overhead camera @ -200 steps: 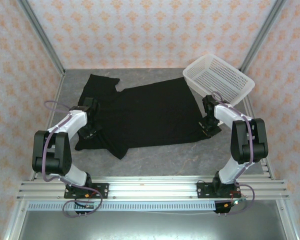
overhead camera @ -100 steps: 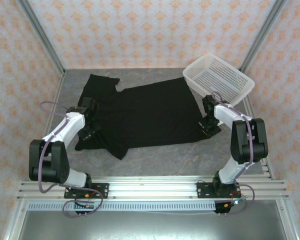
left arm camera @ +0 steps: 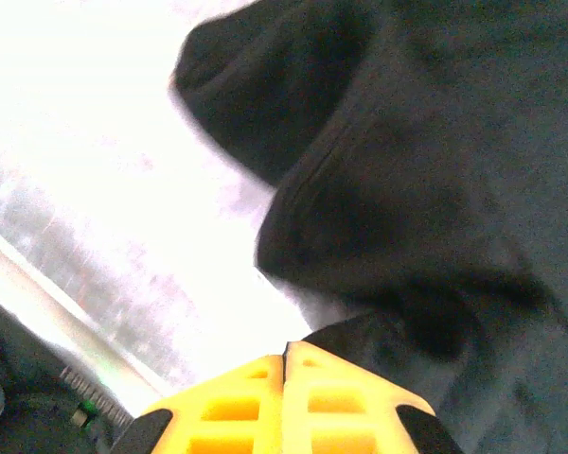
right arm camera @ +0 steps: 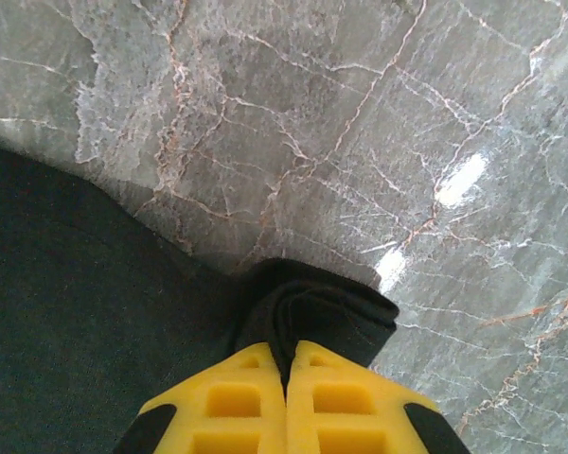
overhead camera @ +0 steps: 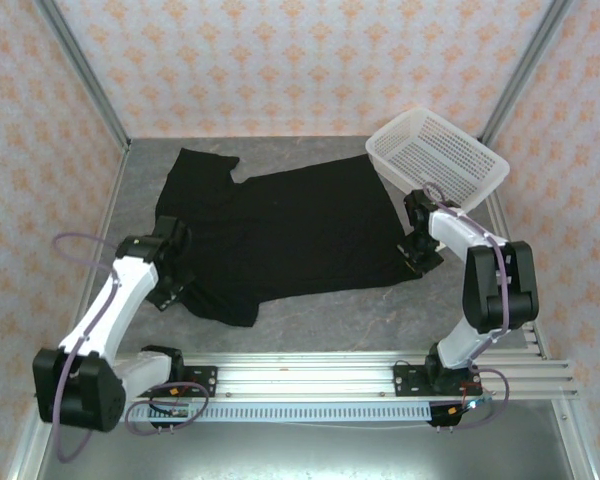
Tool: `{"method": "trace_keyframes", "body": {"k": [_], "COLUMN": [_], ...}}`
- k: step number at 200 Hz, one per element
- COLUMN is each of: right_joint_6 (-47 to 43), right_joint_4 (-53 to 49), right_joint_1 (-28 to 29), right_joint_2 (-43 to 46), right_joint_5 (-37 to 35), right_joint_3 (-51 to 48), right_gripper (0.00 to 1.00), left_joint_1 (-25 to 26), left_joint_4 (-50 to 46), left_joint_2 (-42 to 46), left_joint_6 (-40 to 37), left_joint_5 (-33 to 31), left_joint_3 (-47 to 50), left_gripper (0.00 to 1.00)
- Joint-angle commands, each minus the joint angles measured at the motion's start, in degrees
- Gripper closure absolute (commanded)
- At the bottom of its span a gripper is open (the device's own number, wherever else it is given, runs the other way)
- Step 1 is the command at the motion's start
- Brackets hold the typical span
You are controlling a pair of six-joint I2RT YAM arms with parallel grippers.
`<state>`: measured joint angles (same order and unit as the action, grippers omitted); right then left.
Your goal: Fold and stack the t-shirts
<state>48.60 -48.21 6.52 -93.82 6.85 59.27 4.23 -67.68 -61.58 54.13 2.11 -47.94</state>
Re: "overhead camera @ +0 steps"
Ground white perforated plastic basket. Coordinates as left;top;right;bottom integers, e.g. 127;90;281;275
364;104;511;214

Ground black t-shirt with floral print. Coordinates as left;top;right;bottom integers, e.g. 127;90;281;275
153;148;446;329

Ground small controller circuit board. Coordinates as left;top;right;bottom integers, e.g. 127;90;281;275
449;397;494;416
149;403;191;419

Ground steel sheet shelf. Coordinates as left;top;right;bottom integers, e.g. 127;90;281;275
34;419;579;480

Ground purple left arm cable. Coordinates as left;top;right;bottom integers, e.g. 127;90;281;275
52;232;211;464

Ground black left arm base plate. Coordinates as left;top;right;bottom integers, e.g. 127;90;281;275
167;366;219;399

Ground aluminium table side rail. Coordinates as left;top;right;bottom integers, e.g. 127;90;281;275
59;142;132;362
487;192;552;362

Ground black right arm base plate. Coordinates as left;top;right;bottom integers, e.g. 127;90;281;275
393;364;484;399

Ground aluminium cross rail beam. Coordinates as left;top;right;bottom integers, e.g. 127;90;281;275
34;352;579;401

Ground grey slotted cable duct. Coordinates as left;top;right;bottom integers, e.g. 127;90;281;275
124;402;434;424

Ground aluminium frame post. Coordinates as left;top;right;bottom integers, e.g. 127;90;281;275
34;0;132;151
479;0;575;146

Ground aluminium lower frame profile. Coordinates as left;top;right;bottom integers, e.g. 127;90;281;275
549;399;600;480
4;399;59;480

